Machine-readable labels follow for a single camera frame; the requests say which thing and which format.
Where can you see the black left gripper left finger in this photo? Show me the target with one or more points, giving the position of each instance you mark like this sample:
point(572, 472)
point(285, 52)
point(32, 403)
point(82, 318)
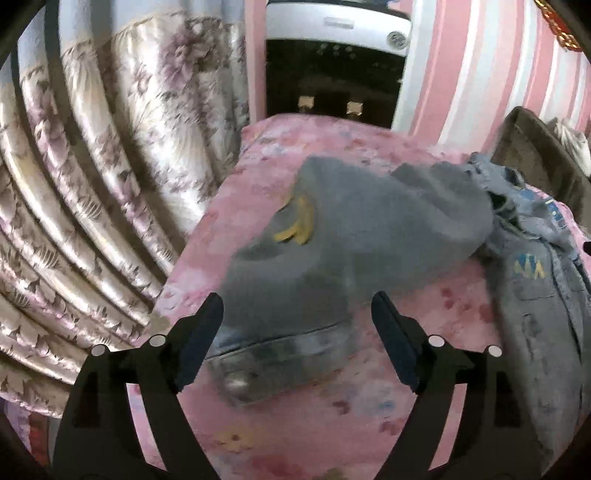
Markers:
point(97, 437)

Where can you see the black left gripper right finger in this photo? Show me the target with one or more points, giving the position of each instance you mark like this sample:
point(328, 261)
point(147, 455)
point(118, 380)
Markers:
point(495, 437)

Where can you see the blue denim jacket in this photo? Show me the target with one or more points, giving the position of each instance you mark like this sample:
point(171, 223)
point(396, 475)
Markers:
point(347, 234)

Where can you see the pink floral bed sheet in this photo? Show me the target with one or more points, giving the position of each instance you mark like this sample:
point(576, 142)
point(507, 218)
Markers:
point(341, 424)

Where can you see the dark brown blanket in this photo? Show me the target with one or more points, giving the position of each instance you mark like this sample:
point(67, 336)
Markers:
point(527, 145)

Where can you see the white cloth bundle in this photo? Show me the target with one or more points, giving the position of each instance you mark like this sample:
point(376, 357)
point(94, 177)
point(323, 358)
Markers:
point(574, 142)

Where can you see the floral beige curtain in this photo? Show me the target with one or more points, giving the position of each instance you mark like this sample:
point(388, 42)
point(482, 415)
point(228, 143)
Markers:
point(119, 122)

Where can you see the white and black appliance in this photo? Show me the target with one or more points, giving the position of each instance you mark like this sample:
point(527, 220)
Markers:
point(344, 59)

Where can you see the red gold wall ornament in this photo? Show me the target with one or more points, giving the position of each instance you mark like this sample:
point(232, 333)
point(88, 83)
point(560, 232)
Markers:
point(559, 28)

